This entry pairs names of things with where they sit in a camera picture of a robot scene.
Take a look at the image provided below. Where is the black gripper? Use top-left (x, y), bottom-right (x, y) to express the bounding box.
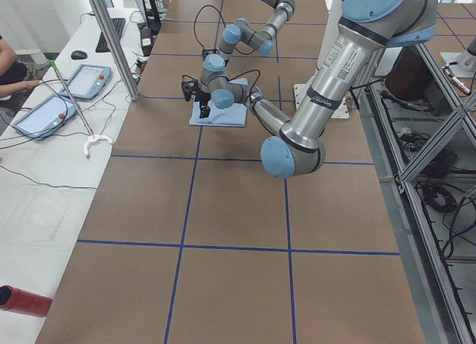
top-left (196, 84), bottom-right (211, 118)

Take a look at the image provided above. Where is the light blue t-shirt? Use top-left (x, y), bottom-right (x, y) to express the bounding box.
top-left (188, 88), bottom-right (246, 127)

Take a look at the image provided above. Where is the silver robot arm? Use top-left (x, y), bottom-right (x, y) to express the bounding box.
top-left (218, 0), bottom-right (295, 64)
top-left (197, 0), bottom-right (438, 178)

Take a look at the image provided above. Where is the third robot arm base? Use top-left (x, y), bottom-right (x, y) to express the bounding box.
top-left (440, 39), bottom-right (475, 79)

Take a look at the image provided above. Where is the reacher grabber stick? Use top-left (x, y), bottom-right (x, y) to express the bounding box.
top-left (48, 60), bottom-right (113, 159)

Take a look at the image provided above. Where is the black keyboard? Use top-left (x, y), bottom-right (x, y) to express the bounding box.
top-left (94, 17), bottom-right (127, 53)

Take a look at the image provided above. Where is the far teach pendant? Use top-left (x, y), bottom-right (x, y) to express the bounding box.
top-left (66, 64), bottom-right (112, 101)

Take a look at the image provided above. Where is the teach pendant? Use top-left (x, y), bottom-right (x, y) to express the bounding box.
top-left (66, 64), bottom-right (112, 101)
top-left (12, 95), bottom-right (77, 140)

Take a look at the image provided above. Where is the black computer mouse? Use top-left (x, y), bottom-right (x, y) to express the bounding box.
top-left (71, 50), bottom-right (88, 60)

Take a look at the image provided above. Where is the near teach pendant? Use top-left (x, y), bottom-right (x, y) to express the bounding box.
top-left (12, 95), bottom-right (77, 140)

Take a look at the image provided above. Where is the seated person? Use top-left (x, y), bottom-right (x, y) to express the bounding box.
top-left (1, 36), bottom-right (40, 100)

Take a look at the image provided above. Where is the red cylinder bottle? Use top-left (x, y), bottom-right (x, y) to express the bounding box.
top-left (1, 285), bottom-right (53, 317)

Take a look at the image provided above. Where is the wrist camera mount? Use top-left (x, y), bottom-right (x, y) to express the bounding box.
top-left (201, 48), bottom-right (219, 61)
top-left (181, 74), bottom-right (199, 102)

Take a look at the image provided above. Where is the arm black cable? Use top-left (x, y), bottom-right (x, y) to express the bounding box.
top-left (222, 69), bottom-right (262, 100)
top-left (193, 4), bottom-right (261, 56)

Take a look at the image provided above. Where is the aluminium frame post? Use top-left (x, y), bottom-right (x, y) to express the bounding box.
top-left (89, 0), bottom-right (139, 101)

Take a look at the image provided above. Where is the aluminium frame rack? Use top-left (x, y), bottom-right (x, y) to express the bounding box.
top-left (361, 45), bottom-right (475, 343)

